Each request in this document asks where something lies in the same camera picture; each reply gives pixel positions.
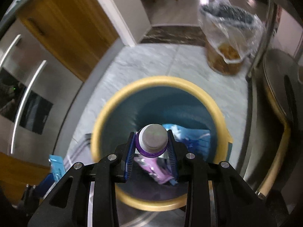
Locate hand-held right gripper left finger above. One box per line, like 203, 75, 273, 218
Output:
28, 131, 138, 227

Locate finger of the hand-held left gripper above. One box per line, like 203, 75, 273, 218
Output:
24, 173, 57, 202

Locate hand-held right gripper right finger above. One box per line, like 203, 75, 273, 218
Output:
166, 129, 277, 227

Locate light blue white packet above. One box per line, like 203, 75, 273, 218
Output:
48, 154, 66, 182

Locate pink cake roll packet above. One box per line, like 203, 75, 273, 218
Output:
135, 157, 176, 185

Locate purple label bottle grey cap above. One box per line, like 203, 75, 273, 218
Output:
134, 124, 169, 159

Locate blue wet wipes pack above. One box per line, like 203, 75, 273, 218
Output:
162, 124, 211, 147

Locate teal bin with yellow rim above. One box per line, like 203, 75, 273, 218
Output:
91, 76, 232, 212

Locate trash can with clear bag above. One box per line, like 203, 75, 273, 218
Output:
198, 0, 264, 76

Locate wooden cabinet door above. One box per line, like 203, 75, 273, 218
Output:
18, 0, 119, 82
0, 151, 51, 204

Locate grey striped floor mat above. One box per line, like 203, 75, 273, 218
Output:
63, 132, 190, 227

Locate stainless steel built-in oven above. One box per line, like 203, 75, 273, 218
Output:
0, 19, 91, 162

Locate dark marble door threshold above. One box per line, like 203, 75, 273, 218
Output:
140, 25, 206, 46

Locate grey stool wooden legs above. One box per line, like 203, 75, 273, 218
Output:
245, 48, 303, 197

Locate grey kitchen countertop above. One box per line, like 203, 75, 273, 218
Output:
0, 0, 59, 38

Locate black cabinet door handle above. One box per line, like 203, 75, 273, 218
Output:
28, 16, 46, 35

